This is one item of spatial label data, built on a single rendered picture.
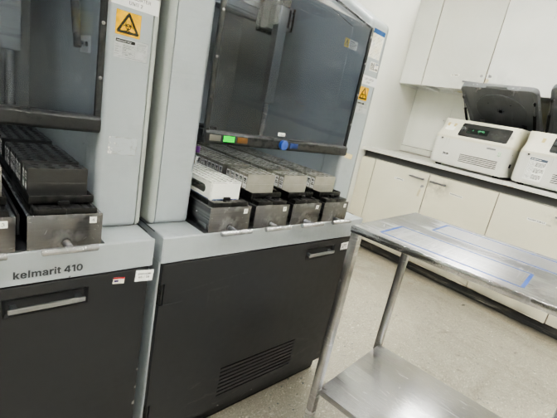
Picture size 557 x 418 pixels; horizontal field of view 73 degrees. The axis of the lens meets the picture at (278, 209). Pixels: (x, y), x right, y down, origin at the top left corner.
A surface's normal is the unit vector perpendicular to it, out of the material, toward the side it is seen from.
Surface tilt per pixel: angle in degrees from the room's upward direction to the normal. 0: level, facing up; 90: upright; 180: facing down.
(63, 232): 90
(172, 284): 90
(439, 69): 90
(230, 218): 90
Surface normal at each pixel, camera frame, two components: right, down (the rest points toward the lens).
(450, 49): -0.73, 0.04
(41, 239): 0.65, 0.32
